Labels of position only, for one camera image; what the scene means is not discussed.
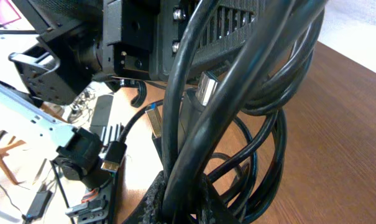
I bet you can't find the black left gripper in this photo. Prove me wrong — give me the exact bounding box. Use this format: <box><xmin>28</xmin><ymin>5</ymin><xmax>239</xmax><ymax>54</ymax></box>
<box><xmin>93</xmin><ymin>0</ymin><xmax>163</xmax><ymax>82</ymax></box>

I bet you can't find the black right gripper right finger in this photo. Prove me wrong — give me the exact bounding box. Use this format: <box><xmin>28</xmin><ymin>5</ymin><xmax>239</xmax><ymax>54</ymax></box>
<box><xmin>196</xmin><ymin>175</ymin><xmax>240</xmax><ymax>224</ymax></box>

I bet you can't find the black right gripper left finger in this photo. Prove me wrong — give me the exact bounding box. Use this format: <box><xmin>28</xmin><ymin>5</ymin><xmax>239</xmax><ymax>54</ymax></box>
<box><xmin>123</xmin><ymin>171</ymin><xmax>166</xmax><ymax>224</ymax></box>

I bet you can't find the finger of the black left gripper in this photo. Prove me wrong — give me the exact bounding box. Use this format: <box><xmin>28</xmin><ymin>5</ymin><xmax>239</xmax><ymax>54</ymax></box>
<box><xmin>150</xmin><ymin>0</ymin><xmax>268</xmax><ymax>83</ymax></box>

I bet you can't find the thick black USB cable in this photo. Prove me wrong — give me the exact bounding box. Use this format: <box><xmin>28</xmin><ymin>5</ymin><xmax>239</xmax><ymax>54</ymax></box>
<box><xmin>144</xmin><ymin>0</ymin><xmax>328</xmax><ymax>224</ymax></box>

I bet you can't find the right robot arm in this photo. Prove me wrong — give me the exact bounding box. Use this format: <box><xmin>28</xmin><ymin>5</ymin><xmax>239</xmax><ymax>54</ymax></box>
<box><xmin>0</xmin><ymin>83</ymin><xmax>240</xmax><ymax>223</ymax></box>

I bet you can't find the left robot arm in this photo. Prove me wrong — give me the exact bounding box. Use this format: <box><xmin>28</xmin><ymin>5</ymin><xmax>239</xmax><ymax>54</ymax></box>
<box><xmin>9</xmin><ymin>0</ymin><xmax>268</xmax><ymax>105</ymax></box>

